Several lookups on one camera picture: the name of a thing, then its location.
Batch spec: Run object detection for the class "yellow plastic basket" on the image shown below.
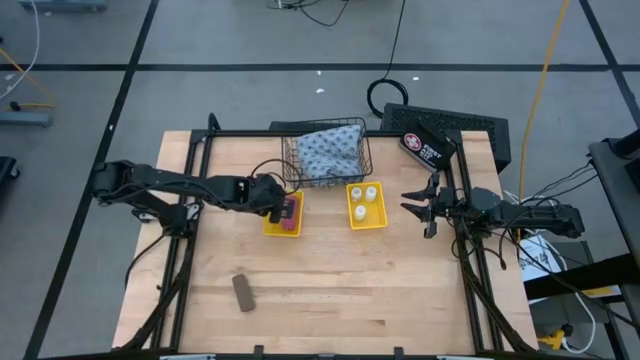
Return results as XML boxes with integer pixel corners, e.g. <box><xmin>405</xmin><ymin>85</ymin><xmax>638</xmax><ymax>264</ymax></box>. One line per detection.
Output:
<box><xmin>262</xmin><ymin>190</ymin><xmax>305</xmax><ymax>239</ymax></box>
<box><xmin>345</xmin><ymin>181</ymin><xmax>389</xmax><ymax>231</ymax></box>

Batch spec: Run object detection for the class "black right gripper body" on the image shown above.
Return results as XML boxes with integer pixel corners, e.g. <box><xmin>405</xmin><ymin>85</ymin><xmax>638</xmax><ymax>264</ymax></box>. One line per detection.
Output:
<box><xmin>423</xmin><ymin>172</ymin><xmax>474</xmax><ymax>240</ymax></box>

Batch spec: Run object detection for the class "black perforated metal box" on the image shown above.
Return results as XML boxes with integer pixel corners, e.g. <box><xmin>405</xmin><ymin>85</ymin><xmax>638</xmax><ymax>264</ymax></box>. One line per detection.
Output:
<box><xmin>379</xmin><ymin>102</ymin><xmax>512</xmax><ymax>174</ymax></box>

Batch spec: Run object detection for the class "white printed paper bag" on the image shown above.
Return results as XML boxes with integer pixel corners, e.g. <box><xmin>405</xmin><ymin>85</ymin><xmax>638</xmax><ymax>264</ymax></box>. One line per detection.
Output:
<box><xmin>518</xmin><ymin>233</ymin><xmax>567</xmax><ymax>282</ymax></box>

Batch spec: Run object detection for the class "black metal beam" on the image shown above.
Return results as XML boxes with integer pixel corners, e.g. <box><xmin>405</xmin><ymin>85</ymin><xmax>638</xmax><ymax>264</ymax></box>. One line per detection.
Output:
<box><xmin>523</xmin><ymin>252</ymin><xmax>640</xmax><ymax>301</ymax></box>

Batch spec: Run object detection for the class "grey floor box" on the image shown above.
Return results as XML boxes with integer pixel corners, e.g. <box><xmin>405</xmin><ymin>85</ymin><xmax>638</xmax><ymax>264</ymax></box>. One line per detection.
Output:
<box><xmin>0</xmin><ymin>110</ymin><xmax>54</xmax><ymax>129</ymax></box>
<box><xmin>17</xmin><ymin>0</ymin><xmax>109</xmax><ymax>14</ymax></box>

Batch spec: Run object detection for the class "black metal rig frame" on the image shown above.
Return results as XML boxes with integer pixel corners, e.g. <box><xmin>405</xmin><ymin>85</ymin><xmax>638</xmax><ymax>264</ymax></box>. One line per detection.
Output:
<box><xmin>119</xmin><ymin>112</ymin><xmax>539</xmax><ymax>360</ymax></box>

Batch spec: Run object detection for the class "grey patterned fabric pouch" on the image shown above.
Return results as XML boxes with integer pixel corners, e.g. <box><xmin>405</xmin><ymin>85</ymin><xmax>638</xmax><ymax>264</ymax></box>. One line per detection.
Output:
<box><xmin>294</xmin><ymin>124</ymin><xmax>365</xmax><ymax>189</ymax></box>

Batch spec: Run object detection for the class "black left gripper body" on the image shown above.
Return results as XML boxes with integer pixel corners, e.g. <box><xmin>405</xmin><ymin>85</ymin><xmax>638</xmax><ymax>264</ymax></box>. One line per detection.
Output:
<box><xmin>238</xmin><ymin>172</ymin><xmax>289</xmax><ymax>217</ymax></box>

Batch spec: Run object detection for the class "black side table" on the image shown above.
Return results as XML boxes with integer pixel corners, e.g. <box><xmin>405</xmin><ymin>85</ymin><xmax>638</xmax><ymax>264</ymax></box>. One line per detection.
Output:
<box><xmin>588</xmin><ymin>128</ymin><xmax>640</xmax><ymax>261</ymax></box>

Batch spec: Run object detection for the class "black wire basket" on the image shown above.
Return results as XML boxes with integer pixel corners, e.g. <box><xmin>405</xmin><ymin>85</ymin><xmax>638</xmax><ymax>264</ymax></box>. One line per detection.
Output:
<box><xmin>281</xmin><ymin>117</ymin><xmax>374</xmax><ymax>190</ymax></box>

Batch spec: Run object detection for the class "coiled black floor cable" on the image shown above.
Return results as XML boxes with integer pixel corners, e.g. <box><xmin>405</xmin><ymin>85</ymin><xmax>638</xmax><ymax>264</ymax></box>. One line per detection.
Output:
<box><xmin>366</xmin><ymin>0</ymin><xmax>410</xmax><ymax>120</ymax></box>

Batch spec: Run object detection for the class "yellow power plug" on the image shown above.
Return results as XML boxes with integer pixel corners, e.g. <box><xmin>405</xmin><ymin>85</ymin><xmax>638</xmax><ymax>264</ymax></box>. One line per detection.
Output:
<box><xmin>537</xmin><ymin>328</ymin><xmax>567</xmax><ymax>351</ymax></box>

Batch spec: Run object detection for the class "pink pouch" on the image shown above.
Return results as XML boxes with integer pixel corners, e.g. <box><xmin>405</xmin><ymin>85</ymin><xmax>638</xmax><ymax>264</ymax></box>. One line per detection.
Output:
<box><xmin>279</xmin><ymin>195</ymin><xmax>301</xmax><ymax>232</ymax></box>

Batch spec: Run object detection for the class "thick yellow cable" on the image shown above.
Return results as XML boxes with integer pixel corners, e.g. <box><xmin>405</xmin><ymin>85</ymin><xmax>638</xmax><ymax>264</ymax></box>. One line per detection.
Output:
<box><xmin>517</xmin><ymin>0</ymin><xmax>571</xmax><ymax>201</ymax></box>

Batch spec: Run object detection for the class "black first aid kit bag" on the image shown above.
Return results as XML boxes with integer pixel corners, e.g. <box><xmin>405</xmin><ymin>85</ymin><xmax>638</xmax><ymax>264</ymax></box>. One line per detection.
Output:
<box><xmin>398</xmin><ymin>122</ymin><xmax>457</xmax><ymax>174</ymax></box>

